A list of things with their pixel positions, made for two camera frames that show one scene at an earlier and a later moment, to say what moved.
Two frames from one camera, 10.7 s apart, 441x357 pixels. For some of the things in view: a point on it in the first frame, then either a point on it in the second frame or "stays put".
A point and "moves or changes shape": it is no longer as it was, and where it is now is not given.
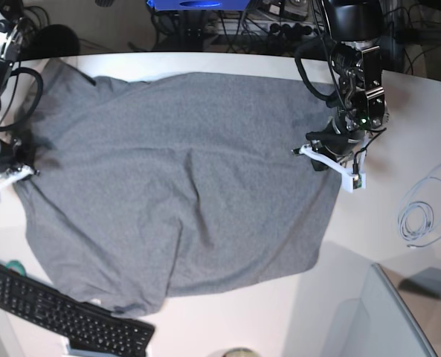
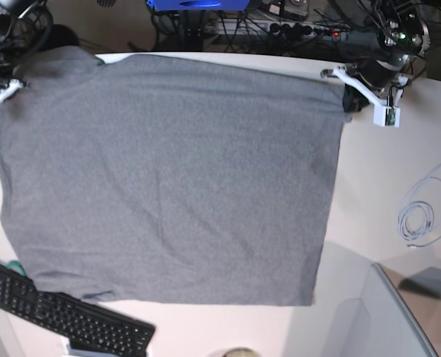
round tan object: [239, 352] stays put
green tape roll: [17, 265] stays put
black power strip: [266, 27] stays put
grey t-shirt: [137, 188] moves or changes shape
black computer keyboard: [86, 326] stays put
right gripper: [339, 139] -> [378, 74]
